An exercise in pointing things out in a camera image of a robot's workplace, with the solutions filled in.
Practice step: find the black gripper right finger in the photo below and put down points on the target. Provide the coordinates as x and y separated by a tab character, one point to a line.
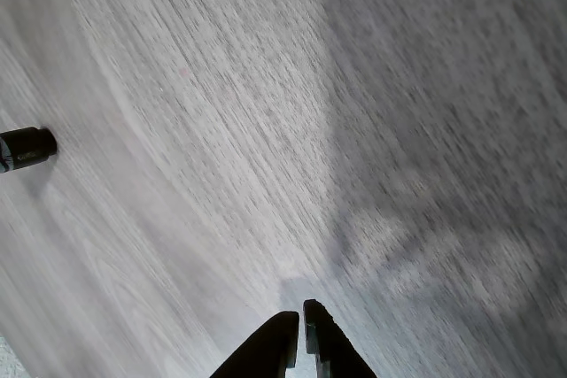
332	351

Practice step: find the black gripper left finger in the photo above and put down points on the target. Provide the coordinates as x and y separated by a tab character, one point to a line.
266	351

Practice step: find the blue marker with black barrel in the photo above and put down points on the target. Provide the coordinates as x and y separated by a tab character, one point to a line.
26	148

